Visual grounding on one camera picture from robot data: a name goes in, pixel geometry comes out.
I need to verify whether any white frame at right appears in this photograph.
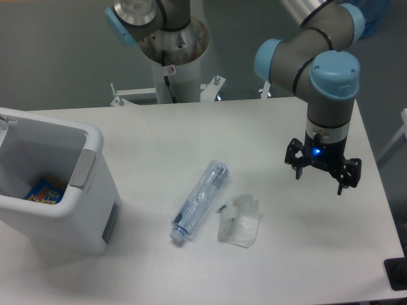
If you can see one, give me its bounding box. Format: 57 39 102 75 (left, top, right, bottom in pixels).
376 108 406 169

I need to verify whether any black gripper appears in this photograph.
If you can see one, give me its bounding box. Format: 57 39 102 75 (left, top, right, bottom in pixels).
284 126 362 195

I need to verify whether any clear plastic wrapper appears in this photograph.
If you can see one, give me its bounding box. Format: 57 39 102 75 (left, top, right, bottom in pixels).
216 194 259 248

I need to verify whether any black device at table edge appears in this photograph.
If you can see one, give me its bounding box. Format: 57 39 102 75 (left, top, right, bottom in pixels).
383 257 406 291

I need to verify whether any clear plastic bottle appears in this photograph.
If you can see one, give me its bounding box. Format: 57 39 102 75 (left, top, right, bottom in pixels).
169 159 230 244

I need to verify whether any blue snack packet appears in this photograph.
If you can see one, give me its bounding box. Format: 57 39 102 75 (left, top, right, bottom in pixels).
24 175 67 205

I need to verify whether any white trash can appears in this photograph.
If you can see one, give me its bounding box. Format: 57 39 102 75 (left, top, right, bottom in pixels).
1 108 121 254

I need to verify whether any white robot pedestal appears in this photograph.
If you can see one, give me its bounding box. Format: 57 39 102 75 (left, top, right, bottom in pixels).
139 17 209 103

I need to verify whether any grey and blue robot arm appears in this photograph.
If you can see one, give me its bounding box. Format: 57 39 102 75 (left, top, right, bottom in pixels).
104 1 364 189

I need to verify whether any blue plastic bag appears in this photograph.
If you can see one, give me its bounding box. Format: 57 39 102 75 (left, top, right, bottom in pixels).
359 0 390 39

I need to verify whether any black cable on pedestal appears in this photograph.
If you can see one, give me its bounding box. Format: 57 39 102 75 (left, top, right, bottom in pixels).
160 50 178 104

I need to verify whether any white pedestal foot frame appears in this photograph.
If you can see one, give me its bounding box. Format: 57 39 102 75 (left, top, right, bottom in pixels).
109 75 274 107

